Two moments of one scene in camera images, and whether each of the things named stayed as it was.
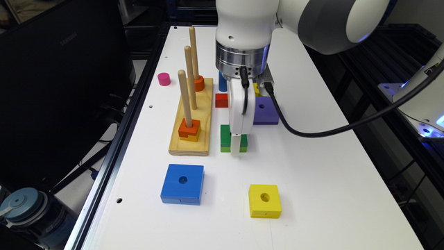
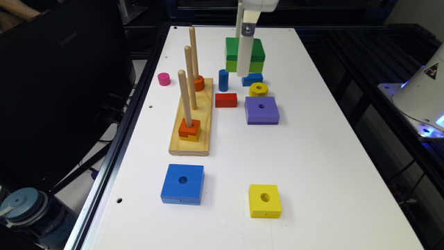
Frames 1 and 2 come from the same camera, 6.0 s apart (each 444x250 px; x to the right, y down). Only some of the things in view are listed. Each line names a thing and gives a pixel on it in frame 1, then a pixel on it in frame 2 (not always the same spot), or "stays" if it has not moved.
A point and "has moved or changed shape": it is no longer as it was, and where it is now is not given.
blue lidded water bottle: x=44 y=219 stays
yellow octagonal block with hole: x=257 y=89 stays
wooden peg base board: x=203 y=113 stays
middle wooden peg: x=189 y=55 stays
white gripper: x=240 y=123 -> x=245 y=42
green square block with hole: x=225 y=139 has moved or changed shape
